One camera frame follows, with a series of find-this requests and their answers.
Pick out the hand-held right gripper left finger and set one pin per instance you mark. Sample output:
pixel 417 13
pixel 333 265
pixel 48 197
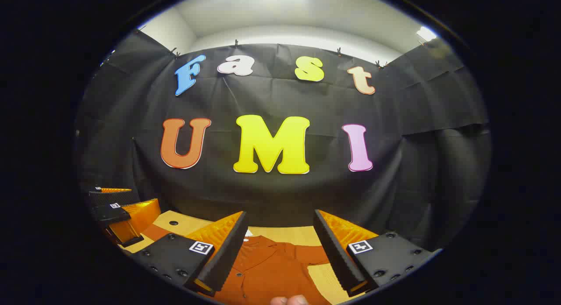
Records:
pixel 225 252

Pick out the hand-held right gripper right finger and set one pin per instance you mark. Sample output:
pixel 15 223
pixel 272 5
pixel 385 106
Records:
pixel 335 252

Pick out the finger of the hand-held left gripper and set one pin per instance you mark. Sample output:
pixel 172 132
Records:
pixel 109 197
pixel 136 217

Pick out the orange button-up garment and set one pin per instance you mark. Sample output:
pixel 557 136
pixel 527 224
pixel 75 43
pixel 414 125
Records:
pixel 267 270

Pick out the black backdrop cloth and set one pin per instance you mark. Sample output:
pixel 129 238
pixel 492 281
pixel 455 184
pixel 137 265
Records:
pixel 271 99

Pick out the ceiling light panel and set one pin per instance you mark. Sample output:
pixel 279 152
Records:
pixel 426 33

